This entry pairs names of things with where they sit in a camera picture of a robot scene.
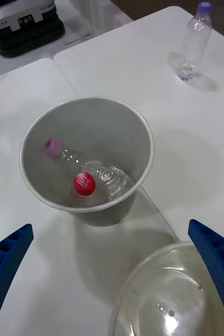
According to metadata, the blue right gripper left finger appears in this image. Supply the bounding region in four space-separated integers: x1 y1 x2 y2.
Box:
0 223 34 336

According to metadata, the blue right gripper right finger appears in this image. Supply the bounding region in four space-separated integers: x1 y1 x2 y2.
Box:
187 219 224 336

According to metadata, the clear bottle with red cap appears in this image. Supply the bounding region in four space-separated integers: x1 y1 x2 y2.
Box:
69 172 111 208

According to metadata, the clear bottle with pink cap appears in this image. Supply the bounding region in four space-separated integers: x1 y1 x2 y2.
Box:
42 136 135 202

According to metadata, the grey plastic bin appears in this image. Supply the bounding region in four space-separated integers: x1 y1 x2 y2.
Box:
19 97 154 227

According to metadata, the clear bottle with purple cap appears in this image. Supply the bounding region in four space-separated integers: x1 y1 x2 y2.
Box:
176 1 214 82

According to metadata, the black and white machine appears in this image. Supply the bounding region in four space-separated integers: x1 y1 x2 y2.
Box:
0 0 66 58

